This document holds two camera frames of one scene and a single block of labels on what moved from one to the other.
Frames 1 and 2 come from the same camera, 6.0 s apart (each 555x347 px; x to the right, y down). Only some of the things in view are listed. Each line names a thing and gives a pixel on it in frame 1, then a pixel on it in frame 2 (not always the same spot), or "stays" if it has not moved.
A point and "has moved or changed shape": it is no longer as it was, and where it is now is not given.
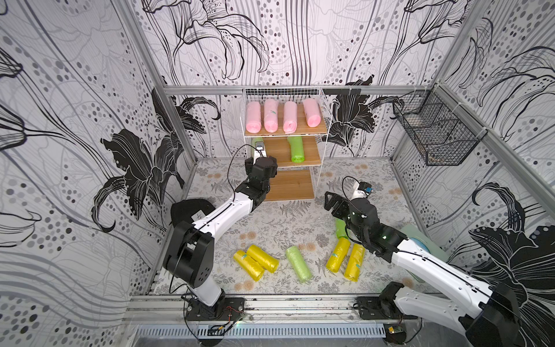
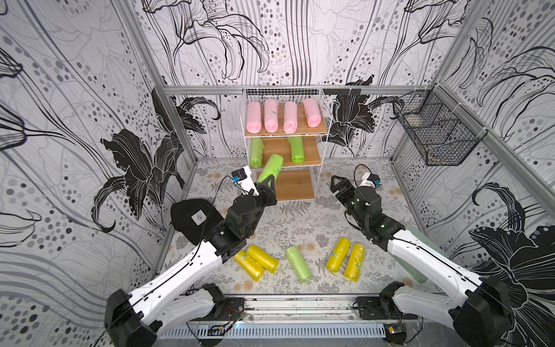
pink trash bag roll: [254, 118] stays
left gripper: [270, 167] to [268, 195]
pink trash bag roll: [290, 117] stays
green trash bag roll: [340, 228] has moved or changed shape
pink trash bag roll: [271, 115] stays
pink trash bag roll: [312, 112] stays
